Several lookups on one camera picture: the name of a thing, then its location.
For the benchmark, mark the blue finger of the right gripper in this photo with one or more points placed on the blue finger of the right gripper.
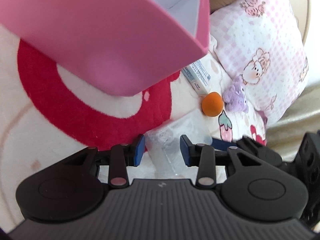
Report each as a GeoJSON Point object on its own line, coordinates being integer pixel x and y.
{"type": "Point", "coordinates": [221, 145]}

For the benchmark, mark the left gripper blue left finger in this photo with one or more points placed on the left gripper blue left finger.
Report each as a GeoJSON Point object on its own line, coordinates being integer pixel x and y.
{"type": "Point", "coordinates": [122, 156]}

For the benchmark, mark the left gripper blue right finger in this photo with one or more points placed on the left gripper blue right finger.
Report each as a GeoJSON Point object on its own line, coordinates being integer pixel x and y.
{"type": "Point", "coordinates": [203, 157]}

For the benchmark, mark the orange makeup sponge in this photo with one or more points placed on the orange makeup sponge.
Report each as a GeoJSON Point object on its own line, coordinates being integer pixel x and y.
{"type": "Point", "coordinates": [212, 104]}

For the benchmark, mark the clear box of floss picks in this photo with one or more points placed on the clear box of floss picks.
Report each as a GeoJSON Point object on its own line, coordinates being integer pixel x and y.
{"type": "Point", "coordinates": [163, 145]}

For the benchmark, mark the purple plush toy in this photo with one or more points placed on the purple plush toy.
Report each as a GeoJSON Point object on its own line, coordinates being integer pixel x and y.
{"type": "Point", "coordinates": [234, 97]}

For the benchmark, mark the white blue soap box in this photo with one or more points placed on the white blue soap box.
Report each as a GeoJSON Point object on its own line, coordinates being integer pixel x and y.
{"type": "Point", "coordinates": [199, 75]}

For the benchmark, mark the white cartoon bear blanket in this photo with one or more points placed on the white cartoon bear blanket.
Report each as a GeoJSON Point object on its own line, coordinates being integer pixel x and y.
{"type": "Point", "coordinates": [47, 114]}

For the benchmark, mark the pink checkered cartoon pillow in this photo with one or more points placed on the pink checkered cartoon pillow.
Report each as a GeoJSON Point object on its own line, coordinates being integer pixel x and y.
{"type": "Point", "coordinates": [259, 41]}

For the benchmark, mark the pink cardboard box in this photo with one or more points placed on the pink cardboard box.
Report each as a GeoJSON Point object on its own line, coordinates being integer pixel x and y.
{"type": "Point", "coordinates": [119, 46]}

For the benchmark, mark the beige bed headboard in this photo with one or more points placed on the beige bed headboard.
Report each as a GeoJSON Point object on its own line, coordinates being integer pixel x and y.
{"type": "Point", "coordinates": [302, 12]}

